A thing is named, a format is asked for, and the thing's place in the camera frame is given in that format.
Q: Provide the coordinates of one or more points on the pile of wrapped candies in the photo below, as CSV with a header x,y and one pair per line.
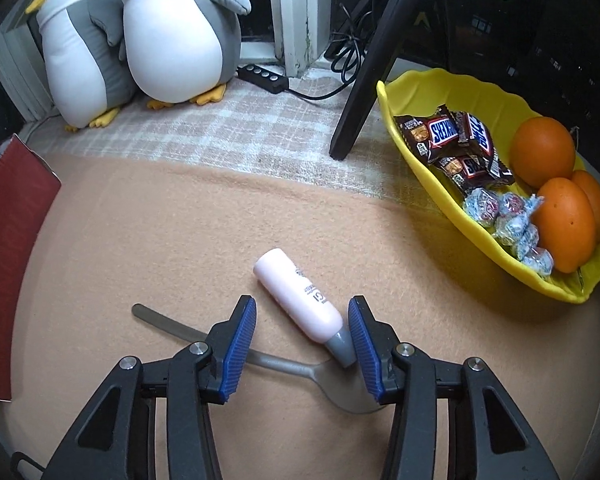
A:
x,y
510,225

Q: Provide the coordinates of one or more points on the metal spoon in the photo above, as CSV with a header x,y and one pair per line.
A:
x,y
280,362

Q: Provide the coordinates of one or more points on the plaid mat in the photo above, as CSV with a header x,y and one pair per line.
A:
x,y
220,130

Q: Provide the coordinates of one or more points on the orange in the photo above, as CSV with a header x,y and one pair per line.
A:
x,y
565,225
596,205
542,152

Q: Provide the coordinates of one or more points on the black inline remote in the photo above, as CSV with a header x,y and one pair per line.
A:
x,y
262,77

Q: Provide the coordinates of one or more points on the brown chocolate bar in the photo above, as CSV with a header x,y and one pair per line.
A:
x,y
432,135
472,171
480,132

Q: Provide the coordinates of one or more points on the red cardboard box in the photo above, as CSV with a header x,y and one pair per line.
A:
x,y
10,260

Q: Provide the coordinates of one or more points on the pink bottle with grey cap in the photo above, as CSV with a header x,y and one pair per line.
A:
x,y
300,300

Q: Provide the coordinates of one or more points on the large penguin plush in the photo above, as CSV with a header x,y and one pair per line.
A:
x,y
75,70

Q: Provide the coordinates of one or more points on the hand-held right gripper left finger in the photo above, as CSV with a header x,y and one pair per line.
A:
x,y
237,355

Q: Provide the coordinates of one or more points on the small penguin plush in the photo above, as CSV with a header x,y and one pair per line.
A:
x,y
175,45

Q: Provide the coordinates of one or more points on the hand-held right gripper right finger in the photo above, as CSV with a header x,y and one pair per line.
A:
x,y
367,355

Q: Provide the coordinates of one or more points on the yellow bowl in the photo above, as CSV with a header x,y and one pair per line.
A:
x,y
430,180

